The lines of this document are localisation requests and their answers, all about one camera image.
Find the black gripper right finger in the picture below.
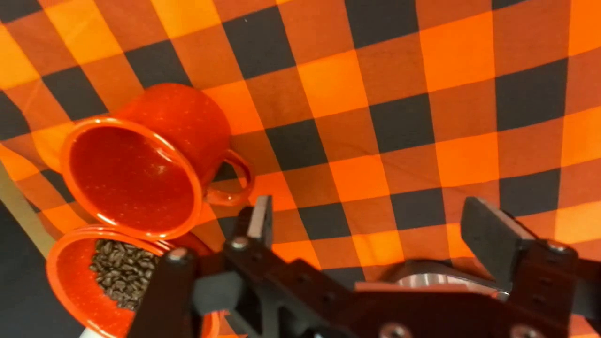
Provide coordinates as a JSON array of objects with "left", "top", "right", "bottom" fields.
[{"left": 460, "top": 197, "right": 537, "bottom": 289}]

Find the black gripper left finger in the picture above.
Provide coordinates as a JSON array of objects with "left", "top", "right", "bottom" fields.
[{"left": 246, "top": 195, "right": 273, "bottom": 246}]

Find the red enamel mug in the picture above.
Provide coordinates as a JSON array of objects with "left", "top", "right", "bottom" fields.
[{"left": 60, "top": 82, "right": 256, "bottom": 240}]

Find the orange black checkered tablecloth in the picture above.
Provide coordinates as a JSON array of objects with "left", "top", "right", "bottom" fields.
[{"left": 0, "top": 0, "right": 601, "bottom": 283}]

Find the red bowl of coffee beans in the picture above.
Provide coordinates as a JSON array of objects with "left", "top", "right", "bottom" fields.
[{"left": 47, "top": 227, "right": 211, "bottom": 338}]

